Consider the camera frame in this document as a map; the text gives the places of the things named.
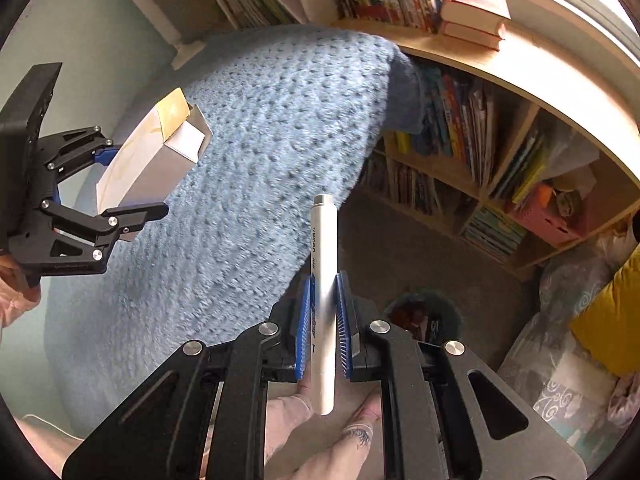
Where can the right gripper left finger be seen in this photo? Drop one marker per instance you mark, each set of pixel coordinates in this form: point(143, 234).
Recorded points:
point(202, 413)

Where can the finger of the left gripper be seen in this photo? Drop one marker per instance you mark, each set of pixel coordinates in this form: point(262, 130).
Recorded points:
point(75, 152)
point(90, 229)

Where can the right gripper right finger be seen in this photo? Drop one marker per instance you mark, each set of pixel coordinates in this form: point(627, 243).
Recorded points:
point(446, 414)

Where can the white yellow carton box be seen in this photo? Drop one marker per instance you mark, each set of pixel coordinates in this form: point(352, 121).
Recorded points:
point(166, 144)

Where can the white marker pen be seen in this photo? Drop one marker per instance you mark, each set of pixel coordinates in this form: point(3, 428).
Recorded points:
point(323, 266)

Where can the left hand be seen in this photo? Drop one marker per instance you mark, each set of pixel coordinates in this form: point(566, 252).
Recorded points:
point(16, 297)

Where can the teal waste bin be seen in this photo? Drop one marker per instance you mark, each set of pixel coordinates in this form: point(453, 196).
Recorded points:
point(428, 316)

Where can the person right leg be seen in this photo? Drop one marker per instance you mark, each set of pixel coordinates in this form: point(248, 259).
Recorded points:
point(345, 457)

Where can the person leg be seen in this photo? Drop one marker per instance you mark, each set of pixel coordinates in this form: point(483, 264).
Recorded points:
point(283, 416)
point(345, 457)

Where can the person left leg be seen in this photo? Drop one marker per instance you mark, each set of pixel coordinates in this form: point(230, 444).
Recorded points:
point(283, 416)

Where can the patterned grey teal bedding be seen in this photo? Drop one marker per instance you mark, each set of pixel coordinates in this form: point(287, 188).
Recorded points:
point(548, 367)

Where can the mustard yellow pillow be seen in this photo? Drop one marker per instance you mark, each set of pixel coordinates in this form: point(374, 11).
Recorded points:
point(609, 327)

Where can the pink plastic basket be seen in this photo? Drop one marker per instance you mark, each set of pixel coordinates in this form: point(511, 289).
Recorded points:
point(549, 213)

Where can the blue knitted bed blanket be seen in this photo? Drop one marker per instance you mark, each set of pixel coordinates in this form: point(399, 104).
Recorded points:
point(294, 111)

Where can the wooden bookshelf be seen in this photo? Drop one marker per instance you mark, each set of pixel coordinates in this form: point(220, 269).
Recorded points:
point(494, 123)

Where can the red white stacked books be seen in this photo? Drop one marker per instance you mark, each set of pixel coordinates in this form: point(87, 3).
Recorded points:
point(480, 22)

